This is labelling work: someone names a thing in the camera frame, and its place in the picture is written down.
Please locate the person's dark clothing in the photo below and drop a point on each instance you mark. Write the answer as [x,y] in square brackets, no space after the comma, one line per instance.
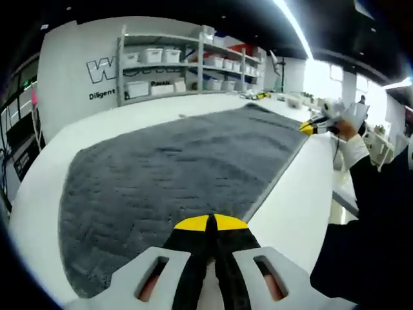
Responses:
[371,274]

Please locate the person's right hand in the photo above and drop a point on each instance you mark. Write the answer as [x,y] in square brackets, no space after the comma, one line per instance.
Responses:
[348,129]

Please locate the grey towel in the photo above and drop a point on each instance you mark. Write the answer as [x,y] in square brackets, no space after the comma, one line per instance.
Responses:
[177,168]

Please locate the small white box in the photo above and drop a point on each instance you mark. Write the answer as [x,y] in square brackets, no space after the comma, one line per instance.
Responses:
[294,101]

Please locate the white frame device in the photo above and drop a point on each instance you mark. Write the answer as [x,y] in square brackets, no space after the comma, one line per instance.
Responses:
[380,148]

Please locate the pile of yellow white tools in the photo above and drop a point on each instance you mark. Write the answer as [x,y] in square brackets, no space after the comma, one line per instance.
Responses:
[256,95]

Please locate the ceiling light strip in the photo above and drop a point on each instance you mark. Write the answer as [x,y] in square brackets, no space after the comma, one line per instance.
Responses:
[295,29]

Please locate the row of white storage bins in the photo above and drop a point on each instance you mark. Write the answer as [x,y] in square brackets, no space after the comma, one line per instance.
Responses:
[161,55]

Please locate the black monitor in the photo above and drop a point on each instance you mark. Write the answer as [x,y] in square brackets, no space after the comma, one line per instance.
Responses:
[19,132]

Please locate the white metal stand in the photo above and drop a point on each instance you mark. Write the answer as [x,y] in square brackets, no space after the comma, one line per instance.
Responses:
[38,129]

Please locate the pink sign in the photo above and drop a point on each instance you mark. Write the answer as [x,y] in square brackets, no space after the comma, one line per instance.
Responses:
[34,97]

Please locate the red blue banner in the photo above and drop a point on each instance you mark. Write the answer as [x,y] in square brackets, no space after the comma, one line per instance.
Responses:
[235,40]

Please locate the grey metal shelving unit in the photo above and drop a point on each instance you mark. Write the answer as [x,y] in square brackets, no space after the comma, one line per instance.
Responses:
[200,64]

